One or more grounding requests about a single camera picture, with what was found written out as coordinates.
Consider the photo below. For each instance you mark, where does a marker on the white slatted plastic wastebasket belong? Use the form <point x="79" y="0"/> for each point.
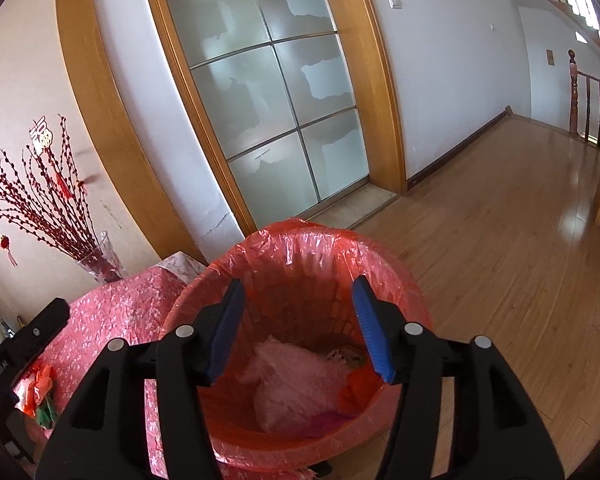
<point x="305" y="305"/>

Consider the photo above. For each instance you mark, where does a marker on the red berry branches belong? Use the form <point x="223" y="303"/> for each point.
<point x="55" y="210"/>

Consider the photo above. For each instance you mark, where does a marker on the green plastic bag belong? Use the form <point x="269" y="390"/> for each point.
<point x="47" y="412"/>

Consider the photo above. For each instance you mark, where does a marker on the small red lantern ornament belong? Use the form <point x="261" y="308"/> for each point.
<point x="4" y="243"/>

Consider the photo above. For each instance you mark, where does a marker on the frosted glass sliding door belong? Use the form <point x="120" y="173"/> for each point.
<point x="250" y="85"/>

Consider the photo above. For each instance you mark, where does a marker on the wooden newel post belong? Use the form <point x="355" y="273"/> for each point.
<point x="572" y="95"/>

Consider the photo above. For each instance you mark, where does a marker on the red hanging character ornament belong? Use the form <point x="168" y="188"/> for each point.
<point x="42" y="137"/>

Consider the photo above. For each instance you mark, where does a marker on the clear glass vase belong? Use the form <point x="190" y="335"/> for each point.
<point x="105" y="265"/>

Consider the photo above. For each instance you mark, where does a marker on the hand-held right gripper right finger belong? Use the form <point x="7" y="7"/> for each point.
<point x="375" y="330"/>

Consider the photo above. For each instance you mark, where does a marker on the wooden stair railing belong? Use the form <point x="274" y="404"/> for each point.
<point x="592" y="110"/>

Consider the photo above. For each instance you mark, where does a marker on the white plastic bag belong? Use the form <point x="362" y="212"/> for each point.
<point x="290" y="385"/>

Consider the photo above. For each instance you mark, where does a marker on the white light switch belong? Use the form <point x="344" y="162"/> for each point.
<point x="395" y="1"/>

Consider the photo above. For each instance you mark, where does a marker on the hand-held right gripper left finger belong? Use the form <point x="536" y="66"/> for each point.
<point x="225" y="330"/>

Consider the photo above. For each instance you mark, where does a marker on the orange red plastic bag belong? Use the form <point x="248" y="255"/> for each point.
<point x="357" y="390"/>

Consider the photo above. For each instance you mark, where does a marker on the magenta plastic bag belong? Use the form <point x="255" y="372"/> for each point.
<point x="325" y="420"/>

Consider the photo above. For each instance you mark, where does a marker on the brown wall box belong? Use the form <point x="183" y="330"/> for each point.
<point x="550" y="57"/>

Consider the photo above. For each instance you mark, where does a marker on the wooden door frame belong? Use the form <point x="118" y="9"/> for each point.
<point x="375" y="110"/>

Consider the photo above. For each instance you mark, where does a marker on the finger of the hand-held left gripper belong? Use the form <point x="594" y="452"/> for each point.
<point x="42" y="325"/>

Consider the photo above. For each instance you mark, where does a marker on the wooden wall trim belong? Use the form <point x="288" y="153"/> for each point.
<point x="105" y="110"/>

